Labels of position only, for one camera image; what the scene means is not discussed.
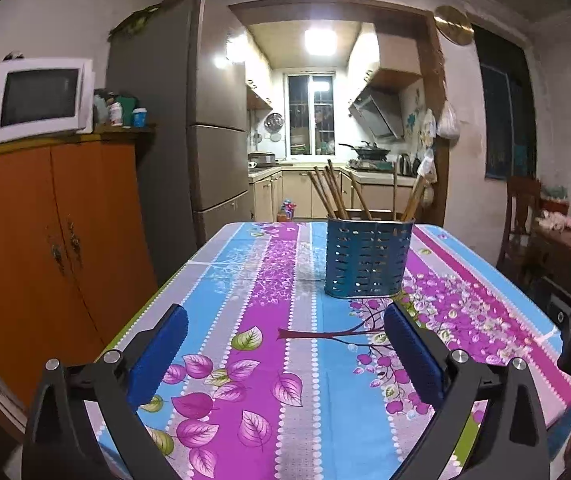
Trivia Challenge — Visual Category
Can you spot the blue perforated utensil holder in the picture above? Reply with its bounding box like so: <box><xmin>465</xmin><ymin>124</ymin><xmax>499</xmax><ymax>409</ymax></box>
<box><xmin>325</xmin><ymin>219</ymin><xmax>413</xmax><ymax>299</ymax></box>

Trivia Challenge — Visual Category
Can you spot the kitchen window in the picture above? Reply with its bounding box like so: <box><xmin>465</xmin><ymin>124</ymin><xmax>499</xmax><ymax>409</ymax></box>
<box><xmin>285</xmin><ymin>74</ymin><xmax>335</xmax><ymax>156</ymax></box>

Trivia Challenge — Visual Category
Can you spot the dark wooden dining table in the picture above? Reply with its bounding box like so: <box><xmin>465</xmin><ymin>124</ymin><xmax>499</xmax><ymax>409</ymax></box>
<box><xmin>528</xmin><ymin>226</ymin><xmax>571</xmax><ymax>295</ymax></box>

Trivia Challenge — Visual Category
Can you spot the wooden dining chair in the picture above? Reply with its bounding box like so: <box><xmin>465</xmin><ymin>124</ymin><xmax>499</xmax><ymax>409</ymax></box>
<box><xmin>496</xmin><ymin>176</ymin><xmax>541</xmax><ymax>283</ymax></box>

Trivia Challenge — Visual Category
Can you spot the floral striped tablecloth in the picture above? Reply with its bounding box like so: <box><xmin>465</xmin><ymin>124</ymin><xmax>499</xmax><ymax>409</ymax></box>
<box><xmin>112</xmin><ymin>222</ymin><xmax>571</xmax><ymax>479</ymax></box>

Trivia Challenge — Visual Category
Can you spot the orange wooden cabinet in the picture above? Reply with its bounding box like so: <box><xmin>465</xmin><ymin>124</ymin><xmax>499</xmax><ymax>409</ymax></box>
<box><xmin>0</xmin><ymin>129</ymin><xmax>158</xmax><ymax>408</ymax></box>

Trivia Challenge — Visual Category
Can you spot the steel electric kettle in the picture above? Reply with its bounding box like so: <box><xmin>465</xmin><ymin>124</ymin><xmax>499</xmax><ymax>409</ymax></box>
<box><xmin>397</xmin><ymin>153</ymin><xmax>413</xmax><ymax>177</ymax></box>

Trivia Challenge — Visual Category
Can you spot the dark room window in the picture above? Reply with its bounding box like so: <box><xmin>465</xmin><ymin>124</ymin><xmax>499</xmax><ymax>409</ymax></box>
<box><xmin>473</xmin><ymin>25</ymin><xmax>537</xmax><ymax>181</ymax></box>

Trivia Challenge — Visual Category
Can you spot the black wok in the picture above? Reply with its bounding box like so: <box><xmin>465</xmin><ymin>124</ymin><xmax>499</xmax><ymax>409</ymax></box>
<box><xmin>340</xmin><ymin>142</ymin><xmax>391</xmax><ymax>160</ymax></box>

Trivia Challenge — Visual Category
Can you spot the white hanging plastic bag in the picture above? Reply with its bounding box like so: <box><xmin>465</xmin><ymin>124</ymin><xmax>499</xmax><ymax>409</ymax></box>
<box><xmin>436</xmin><ymin>101</ymin><xmax>460</xmax><ymax>141</ymax></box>

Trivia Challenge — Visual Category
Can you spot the steel range hood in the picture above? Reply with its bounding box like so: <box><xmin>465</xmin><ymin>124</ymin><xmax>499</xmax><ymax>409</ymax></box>
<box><xmin>349</xmin><ymin>87</ymin><xmax>405</xmax><ymax>142</ymax></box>

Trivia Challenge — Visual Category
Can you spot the white microwave oven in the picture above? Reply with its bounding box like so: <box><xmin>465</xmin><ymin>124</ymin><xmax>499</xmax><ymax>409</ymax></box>
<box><xmin>0</xmin><ymin>58</ymin><xmax>95</xmax><ymax>144</ymax></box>

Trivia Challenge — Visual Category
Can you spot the brown tall refrigerator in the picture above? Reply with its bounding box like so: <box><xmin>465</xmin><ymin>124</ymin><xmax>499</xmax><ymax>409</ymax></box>
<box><xmin>106</xmin><ymin>0</ymin><xmax>251</xmax><ymax>283</ymax></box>

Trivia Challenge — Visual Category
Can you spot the round gold wall clock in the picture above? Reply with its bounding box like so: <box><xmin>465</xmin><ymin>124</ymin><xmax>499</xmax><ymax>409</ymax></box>
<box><xmin>433</xmin><ymin>6</ymin><xmax>474</xmax><ymax>47</ymax></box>

